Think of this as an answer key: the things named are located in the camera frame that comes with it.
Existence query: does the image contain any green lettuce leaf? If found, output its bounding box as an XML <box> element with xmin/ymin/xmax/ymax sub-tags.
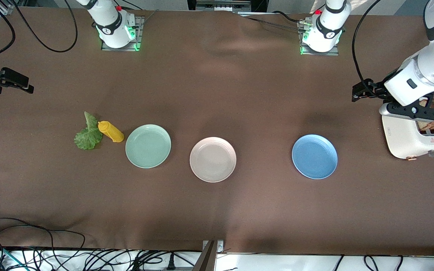
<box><xmin>74</xmin><ymin>111</ymin><xmax>103</xmax><ymax>150</ymax></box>

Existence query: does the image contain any yellow squeeze bottle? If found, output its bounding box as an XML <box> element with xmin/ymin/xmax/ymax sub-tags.
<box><xmin>98</xmin><ymin>120</ymin><xmax>125</xmax><ymax>143</ymax></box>

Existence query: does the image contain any blue plate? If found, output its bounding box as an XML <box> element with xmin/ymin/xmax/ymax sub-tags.
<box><xmin>292</xmin><ymin>134</ymin><xmax>338</xmax><ymax>180</ymax></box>

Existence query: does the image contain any mint green plate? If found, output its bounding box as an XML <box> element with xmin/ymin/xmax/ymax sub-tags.
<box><xmin>125</xmin><ymin>124</ymin><xmax>172</xmax><ymax>169</ymax></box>

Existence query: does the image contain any beige plate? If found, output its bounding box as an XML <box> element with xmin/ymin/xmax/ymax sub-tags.
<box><xmin>189</xmin><ymin>137</ymin><xmax>237</xmax><ymax>183</ymax></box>

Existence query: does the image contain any white toaster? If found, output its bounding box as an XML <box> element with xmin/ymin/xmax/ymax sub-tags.
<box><xmin>381</xmin><ymin>113</ymin><xmax>434</xmax><ymax>160</ymax></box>

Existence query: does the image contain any black equipment rack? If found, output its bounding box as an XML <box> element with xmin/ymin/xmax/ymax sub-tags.
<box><xmin>187</xmin><ymin>0</ymin><xmax>268</xmax><ymax>12</ymax></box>

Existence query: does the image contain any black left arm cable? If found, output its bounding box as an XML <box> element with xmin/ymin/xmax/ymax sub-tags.
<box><xmin>351</xmin><ymin>0</ymin><xmax>383</xmax><ymax>87</ymax></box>

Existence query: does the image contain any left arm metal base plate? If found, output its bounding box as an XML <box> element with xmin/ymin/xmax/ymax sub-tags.
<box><xmin>299</xmin><ymin>19</ymin><xmax>340</xmax><ymax>56</ymax></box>

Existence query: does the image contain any aluminium frame profile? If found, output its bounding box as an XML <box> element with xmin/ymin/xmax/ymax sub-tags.
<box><xmin>0</xmin><ymin>0</ymin><xmax>16</xmax><ymax>15</ymax></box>

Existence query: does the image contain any thick black base cable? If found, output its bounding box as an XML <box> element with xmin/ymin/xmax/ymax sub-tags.
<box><xmin>273</xmin><ymin>11</ymin><xmax>301</xmax><ymax>23</ymax></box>

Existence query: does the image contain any thin black table cable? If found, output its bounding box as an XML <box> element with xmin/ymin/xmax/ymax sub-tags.
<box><xmin>245</xmin><ymin>16</ymin><xmax>305</xmax><ymax>31</ymax></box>

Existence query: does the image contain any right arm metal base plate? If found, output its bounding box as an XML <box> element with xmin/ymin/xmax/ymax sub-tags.
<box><xmin>101</xmin><ymin>16</ymin><xmax>144</xmax><ymax>52</ymax></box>

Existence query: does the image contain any teal cable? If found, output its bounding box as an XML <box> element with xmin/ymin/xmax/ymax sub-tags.
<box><xmin>0</xmin><ymin>245</ymin><xmax>27</xmax><ymax>271</ymax></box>

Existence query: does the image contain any small metal bracket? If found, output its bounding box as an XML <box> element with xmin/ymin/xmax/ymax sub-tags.
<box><xmin>202</xmin><ymin>240</ymin><xmax>225</xmax><ymax>253</ymax></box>

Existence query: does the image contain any aluminium profile post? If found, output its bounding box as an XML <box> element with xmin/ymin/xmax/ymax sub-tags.
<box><xmin>192</xmin><ymin>240</ymin><xmax>217</xmax><ymax>271</ymax></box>

